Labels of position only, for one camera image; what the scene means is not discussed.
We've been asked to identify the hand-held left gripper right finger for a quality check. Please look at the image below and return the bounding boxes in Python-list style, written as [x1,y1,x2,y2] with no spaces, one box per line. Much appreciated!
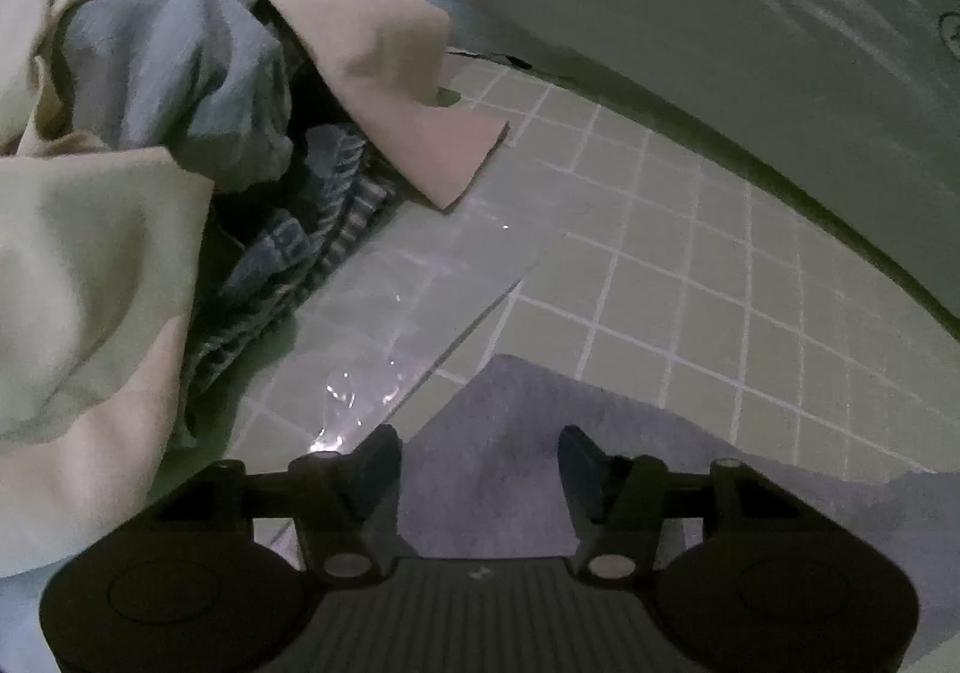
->
[558,425,808,582]

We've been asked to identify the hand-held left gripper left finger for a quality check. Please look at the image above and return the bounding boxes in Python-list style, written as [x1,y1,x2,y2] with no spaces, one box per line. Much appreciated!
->
[154,424,403,582]

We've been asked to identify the grey cloth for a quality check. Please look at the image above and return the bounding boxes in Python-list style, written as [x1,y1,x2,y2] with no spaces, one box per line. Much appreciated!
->
[396,354,960,673]

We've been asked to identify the clear plastic sheet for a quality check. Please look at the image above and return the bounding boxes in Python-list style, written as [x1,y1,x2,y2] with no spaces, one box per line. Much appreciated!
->
[225,193,595,458]

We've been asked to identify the green grid mat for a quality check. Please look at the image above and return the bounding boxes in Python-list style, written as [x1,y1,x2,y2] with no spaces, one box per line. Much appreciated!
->
[172,52,960,569]

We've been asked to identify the blue striped cloth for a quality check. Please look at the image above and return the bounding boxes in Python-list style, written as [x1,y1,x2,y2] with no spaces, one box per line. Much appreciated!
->
[176,122,400,450]

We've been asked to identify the cream cloth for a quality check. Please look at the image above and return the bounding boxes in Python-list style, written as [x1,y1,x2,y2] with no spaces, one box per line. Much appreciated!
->
[0,0,218,578]

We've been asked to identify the beige pink cloth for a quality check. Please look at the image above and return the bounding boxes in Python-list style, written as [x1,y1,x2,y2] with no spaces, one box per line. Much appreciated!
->
[52,0,511,213]

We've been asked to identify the blue grey garment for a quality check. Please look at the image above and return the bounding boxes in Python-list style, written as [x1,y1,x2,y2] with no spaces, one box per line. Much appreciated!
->
[60,0,295,194]

